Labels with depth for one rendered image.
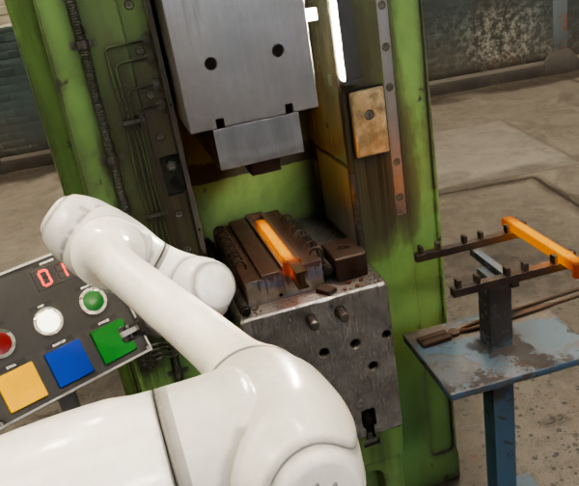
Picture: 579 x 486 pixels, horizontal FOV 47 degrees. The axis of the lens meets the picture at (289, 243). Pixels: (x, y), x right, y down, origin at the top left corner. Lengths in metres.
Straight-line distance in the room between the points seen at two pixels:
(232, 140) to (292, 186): 0.61
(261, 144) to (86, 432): 1.14
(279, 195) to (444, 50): 5.89
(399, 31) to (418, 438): 1.25
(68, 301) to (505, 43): 7.05
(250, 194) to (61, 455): 1.66
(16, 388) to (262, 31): 0.88
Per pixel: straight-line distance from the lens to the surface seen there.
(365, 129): 1.73
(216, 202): 2.05
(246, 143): 1.52
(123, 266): 0.82
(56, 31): 1.59
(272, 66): 1.50
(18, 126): 7.83
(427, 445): 2.29
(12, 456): 0.47
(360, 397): 1.81
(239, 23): 1.48
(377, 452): 1.95
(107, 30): 1.59
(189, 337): 0.72
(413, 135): 1.82
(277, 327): 1.63
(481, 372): 1.71
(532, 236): 1.74
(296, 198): 2.10
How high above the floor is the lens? 1.68
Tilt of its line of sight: 23 degrees down
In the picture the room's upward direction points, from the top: 10 degrees counter-clockwise
